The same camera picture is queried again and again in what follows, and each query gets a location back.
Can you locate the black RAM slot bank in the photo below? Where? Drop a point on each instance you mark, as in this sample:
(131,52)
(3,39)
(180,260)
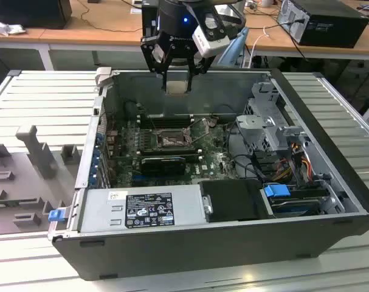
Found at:
(160,121)
(169,153)

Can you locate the green motherboard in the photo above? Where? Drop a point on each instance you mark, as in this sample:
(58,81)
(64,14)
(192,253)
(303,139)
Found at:
(211,164)

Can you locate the large black box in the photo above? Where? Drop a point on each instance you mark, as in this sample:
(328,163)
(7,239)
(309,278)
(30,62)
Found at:
(29,12)

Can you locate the black open PC case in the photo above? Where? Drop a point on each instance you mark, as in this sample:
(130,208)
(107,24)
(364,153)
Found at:
(202,252)

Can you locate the grey metal drive cage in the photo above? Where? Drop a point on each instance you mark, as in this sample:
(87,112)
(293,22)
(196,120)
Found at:
(254,124)

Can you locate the black plastic shroud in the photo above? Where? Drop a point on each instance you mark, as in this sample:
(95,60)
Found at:
(233,200)

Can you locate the small black computer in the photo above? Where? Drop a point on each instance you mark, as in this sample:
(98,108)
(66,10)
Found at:
(148,24)

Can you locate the CPU socket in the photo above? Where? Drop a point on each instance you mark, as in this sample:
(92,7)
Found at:
(172,140)

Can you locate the black graphics card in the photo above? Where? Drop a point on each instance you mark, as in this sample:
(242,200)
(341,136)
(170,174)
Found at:
(163,166)

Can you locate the thin metal locking lever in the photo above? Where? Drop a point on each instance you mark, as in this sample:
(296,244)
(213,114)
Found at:
(153,123)
(204,134)

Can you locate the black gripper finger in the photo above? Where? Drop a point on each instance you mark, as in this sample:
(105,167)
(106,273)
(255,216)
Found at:
(164,79)
(189,76)

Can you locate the pale blue teach pendant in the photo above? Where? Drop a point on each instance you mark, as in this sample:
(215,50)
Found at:
(237,45)

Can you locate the white cup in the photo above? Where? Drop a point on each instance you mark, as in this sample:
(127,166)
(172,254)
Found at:
(266,3)

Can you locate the crumpled white paper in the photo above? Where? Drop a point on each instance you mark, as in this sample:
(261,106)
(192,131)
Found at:
(8,29)

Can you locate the grey power supply unit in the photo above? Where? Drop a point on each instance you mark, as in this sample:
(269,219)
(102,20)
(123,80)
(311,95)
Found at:
(96,213)

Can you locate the silver square CPU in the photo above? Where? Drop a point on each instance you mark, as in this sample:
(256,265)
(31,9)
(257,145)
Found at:
(176,87)

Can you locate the hard disk in blue carrier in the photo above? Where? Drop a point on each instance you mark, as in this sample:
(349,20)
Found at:
(277,193)

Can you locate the black desktop computer tower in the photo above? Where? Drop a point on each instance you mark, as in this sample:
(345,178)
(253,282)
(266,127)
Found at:
(333,27)

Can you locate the blue case latch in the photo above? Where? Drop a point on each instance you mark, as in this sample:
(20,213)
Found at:
(56,216)

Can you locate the grey parts rack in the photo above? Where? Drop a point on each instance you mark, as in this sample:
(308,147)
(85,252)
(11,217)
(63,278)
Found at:
(20,182)

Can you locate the wooden desk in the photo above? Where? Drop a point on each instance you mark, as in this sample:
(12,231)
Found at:
(111,33)

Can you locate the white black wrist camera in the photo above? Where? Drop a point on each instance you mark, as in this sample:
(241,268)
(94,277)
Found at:
(210,42)

